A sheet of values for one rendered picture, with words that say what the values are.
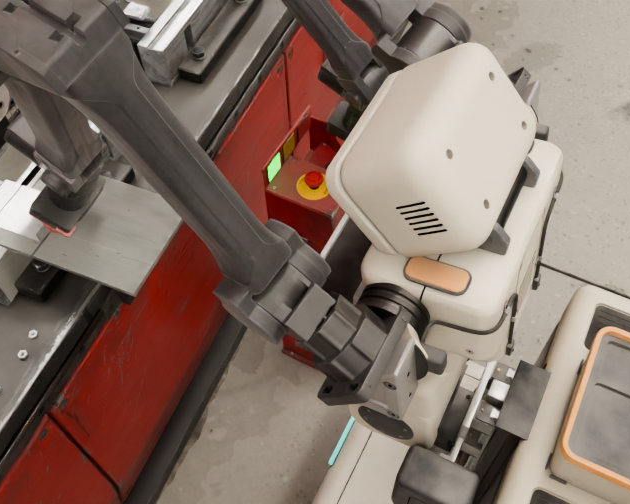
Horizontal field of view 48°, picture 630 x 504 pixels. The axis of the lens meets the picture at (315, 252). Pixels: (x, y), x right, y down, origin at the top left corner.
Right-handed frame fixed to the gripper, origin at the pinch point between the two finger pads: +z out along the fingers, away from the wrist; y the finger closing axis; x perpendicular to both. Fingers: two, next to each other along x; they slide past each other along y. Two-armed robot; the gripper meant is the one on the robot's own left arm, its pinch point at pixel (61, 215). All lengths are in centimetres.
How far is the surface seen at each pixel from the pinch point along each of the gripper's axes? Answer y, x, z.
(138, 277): 4.7, 15.1, -6.9
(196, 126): -35.8, 9.3, 11.7
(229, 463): 4, 65, 80
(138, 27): -60, -14, 28
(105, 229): -1.1, 6.9, -2.0
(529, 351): -60, 124, 47
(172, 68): -45.7, -1.3, 13.9
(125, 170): -18.7, 3.1, 11.4
